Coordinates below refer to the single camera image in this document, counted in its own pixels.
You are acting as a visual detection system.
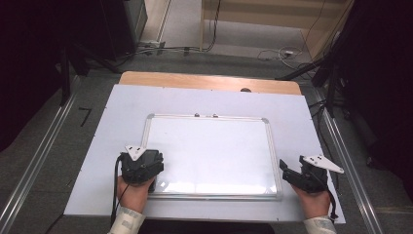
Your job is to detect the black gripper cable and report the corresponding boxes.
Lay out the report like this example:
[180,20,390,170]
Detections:
[319,176,339,222]
[110,154,127,226]

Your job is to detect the white table cover sheet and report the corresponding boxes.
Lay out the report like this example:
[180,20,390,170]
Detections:
[63,83,347,225]

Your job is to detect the grey power strip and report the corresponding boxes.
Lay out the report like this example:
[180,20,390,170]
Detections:
[137,39,167,57]

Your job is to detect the black metal stand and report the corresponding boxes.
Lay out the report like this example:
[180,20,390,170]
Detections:
[325,61,339,119]

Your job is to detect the light wooden shelf unit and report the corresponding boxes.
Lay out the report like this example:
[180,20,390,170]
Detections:
[199,0,356,61]

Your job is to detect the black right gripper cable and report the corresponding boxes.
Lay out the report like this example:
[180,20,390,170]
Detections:
[319,176,339,222]

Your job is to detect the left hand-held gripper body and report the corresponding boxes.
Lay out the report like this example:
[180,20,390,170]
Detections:
[119,144,166,186]

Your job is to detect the black whiteboard eraser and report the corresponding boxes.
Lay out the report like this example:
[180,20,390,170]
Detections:
[141,148,163,193]

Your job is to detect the black curtain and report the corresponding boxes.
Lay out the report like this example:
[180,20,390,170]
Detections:
[0,0,108,154]
[334,0,413,204]

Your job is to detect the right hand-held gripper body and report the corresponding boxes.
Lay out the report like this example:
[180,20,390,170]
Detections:
[298,154,346,195]

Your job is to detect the white floor cable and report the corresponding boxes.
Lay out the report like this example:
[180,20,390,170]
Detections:
[257,46,305,70]

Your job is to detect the person's right hand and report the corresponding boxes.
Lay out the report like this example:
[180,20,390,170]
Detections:
[291,184,332,220]

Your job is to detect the silver framed whiteboard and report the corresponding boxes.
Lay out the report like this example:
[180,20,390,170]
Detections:
[139,112,283,201]

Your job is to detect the aluminium floor rail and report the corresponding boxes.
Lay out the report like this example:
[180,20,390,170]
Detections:
[313,89,386,234]
[0,76,82,234]

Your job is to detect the black floor cables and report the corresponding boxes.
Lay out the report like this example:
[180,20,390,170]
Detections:
[113,0,223,66]

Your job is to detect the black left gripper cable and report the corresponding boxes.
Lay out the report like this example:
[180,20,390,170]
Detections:
[110,154,127,226]

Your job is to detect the person's left hand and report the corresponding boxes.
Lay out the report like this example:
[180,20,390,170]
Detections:
[116,175,157,215]

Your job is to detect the dark cabinet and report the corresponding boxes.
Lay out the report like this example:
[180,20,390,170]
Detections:
[96,0,149,62]

